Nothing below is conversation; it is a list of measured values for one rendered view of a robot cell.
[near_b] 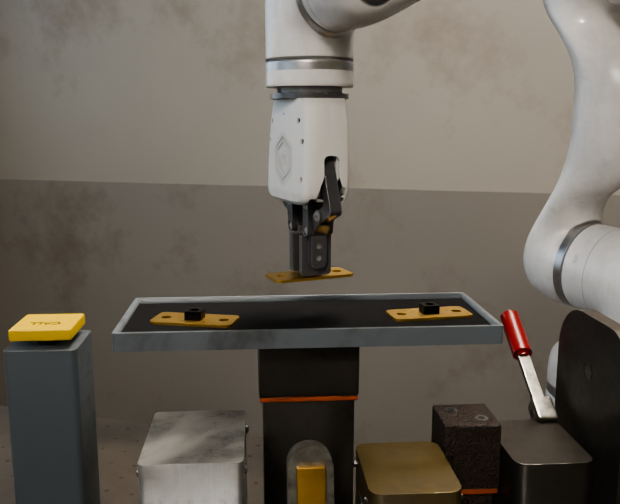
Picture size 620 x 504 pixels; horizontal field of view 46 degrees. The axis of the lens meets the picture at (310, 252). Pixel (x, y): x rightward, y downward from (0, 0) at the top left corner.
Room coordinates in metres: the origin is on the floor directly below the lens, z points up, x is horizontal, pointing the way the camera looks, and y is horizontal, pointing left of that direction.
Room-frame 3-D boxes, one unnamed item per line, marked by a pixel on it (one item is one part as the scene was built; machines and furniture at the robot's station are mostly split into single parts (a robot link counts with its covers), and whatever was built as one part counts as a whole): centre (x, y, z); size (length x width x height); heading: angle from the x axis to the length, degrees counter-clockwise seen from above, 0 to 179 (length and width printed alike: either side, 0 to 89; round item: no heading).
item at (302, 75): (0.72, 0.00, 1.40); 0.09 x 0.08 x 0.03; 24
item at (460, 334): (0.72, 0.00, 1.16); 0.37 x 0.14 x 0.02; 94
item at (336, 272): (0.72, 0.00, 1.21); 0.08 x 0.04 x 0.01; 114
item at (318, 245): (0.69, -0.01, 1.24); 0.03 x 0.03 x 0.07; 24
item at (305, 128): (0.72, 0.00, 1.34); 0.10 x 0.07 x 0.11; 24
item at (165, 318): (0.71, 0.12, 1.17); 0.08 x 0.04 x 0.01; 80
